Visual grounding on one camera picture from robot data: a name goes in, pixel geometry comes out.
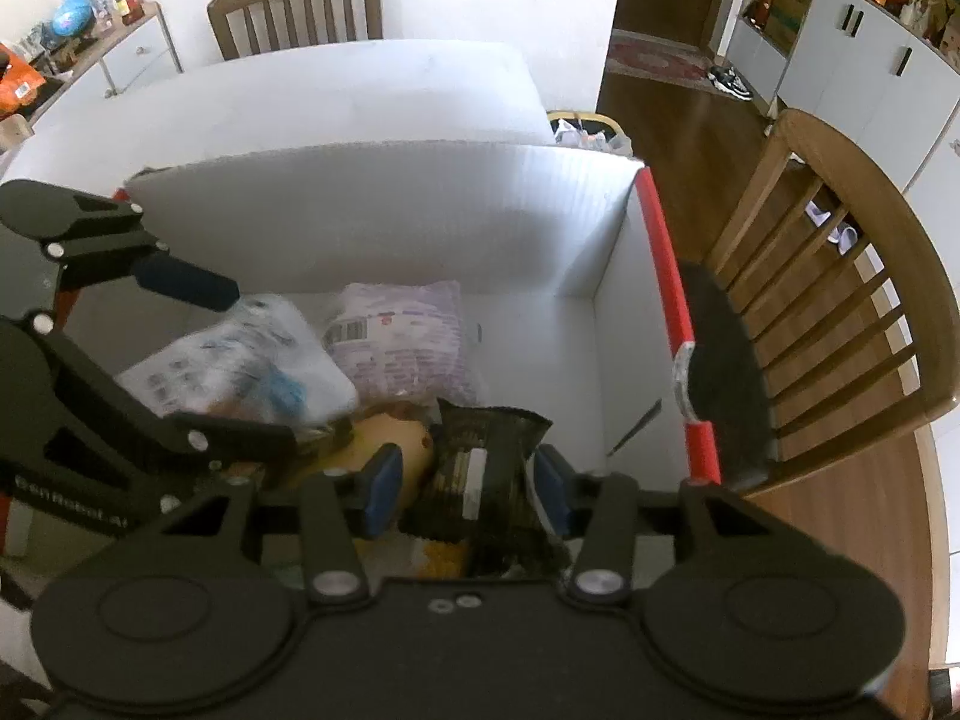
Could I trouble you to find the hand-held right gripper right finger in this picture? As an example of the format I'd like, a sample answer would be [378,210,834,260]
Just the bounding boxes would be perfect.
[532,442,782,604]

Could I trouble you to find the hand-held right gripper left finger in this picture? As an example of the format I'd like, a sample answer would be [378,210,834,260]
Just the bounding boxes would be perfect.
[157,442,406,604]

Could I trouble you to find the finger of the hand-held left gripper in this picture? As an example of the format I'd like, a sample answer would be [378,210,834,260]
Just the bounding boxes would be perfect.
[0,178,242,314]
[13,313,299,499]

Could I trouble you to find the yellow bread snack packet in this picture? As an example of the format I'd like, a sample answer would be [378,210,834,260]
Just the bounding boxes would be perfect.
[283,400,437,542]

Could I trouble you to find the white snack packet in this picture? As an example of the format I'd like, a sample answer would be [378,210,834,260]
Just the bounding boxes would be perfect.
[115,295,360,441]

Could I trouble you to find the black snack packet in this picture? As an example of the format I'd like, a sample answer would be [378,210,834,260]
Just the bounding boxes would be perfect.
[400,397,572,580]

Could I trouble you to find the purple white pastry packet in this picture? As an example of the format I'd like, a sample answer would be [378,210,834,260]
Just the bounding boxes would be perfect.
[323,280,486,404]

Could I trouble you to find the red cardboard box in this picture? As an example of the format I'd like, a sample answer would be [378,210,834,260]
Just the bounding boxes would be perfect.
[0,141,725,587]

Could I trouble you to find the white desktop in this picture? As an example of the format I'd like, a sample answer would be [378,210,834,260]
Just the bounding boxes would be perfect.
[0,39,557,683]

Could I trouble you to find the white side cabinet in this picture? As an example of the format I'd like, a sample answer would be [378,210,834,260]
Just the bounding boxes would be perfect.
[0,0,185,137]

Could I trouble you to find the orange snack bag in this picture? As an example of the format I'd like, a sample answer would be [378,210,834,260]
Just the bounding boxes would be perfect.
[0,43,44,119]

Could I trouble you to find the blue globe toy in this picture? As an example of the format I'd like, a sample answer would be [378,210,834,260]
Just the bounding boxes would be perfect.
[52,0,96,38]

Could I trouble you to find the wooden chair with slatted back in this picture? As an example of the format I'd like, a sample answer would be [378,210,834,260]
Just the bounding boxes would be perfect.
[207,0,386,62]

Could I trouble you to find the wooden chair with curved back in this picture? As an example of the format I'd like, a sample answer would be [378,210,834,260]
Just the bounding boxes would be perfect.
[703,108,944,497]

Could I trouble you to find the trash bin with plastic bag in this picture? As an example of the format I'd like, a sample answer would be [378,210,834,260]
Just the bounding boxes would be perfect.
[547,110,633,156]

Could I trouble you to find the white slippers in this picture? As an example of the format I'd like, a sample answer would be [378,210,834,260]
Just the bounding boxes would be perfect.
[805,198,865,257]

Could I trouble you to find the red patterned rug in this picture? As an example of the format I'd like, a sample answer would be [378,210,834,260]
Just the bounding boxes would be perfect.
[605,28,722,92]

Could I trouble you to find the pair of dark sneakers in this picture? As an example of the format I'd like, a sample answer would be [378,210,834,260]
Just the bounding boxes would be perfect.
[708,65,755,101]

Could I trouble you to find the grey wall cabinet unit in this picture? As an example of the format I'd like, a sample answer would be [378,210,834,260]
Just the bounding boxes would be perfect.
[724,0,960,197]

